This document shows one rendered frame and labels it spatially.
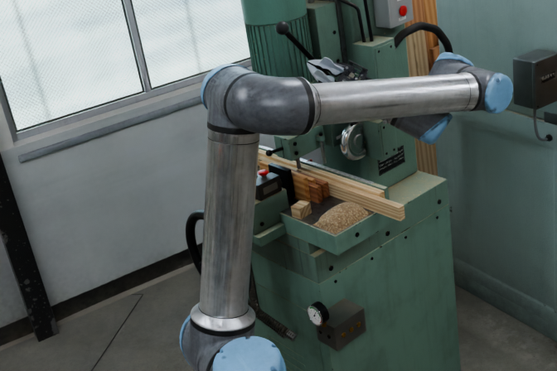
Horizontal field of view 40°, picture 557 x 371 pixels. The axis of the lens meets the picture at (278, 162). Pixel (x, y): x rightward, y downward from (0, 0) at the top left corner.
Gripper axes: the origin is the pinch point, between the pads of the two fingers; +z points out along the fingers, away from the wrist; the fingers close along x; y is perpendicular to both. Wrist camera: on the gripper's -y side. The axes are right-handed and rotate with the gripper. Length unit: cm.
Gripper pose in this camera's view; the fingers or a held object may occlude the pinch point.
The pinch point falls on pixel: (312, 65)
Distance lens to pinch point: 194.9
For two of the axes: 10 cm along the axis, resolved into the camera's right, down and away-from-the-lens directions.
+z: -8.6, -4.8, 1.5
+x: -5.0, 8.5, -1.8
